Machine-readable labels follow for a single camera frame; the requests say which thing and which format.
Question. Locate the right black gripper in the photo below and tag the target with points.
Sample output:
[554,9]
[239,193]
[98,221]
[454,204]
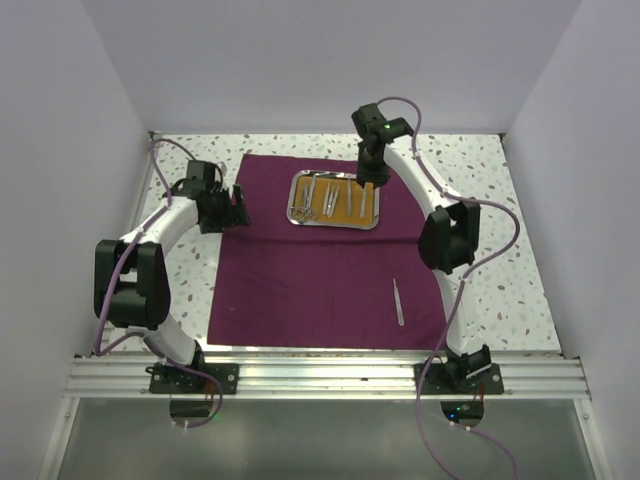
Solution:
[365,175]

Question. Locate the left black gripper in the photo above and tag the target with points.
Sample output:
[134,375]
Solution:
[235,215]

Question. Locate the steel scalpel handle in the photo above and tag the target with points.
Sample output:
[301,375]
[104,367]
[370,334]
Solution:
[349,201]
[398,304]

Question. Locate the steel tray yellow liner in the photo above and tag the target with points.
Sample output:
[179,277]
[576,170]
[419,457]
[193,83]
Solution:
[366,202]

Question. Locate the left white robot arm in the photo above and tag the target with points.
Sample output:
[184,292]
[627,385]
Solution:
[132,294]

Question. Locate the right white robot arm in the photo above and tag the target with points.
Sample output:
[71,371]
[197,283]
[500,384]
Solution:
[447,243]

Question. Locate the steel scissors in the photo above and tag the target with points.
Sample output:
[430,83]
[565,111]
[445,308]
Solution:
[298,207]

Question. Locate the steel tweezers right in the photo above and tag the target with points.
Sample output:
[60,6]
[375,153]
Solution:
[333,195]

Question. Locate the steel tweezers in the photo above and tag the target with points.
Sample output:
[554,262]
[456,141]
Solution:
[333,195]
[327,195]

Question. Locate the steel tweezers left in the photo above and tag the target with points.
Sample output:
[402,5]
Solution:
[327,195]

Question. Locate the aluminium front rail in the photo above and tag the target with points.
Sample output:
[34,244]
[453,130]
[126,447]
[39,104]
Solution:
[341,375]

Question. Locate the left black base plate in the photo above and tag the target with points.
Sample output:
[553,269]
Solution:
[215,377]

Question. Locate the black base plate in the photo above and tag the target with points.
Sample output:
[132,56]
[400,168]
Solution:
[443,380]
[215,377]

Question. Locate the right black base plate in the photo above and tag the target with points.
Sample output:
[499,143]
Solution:
[443,380]

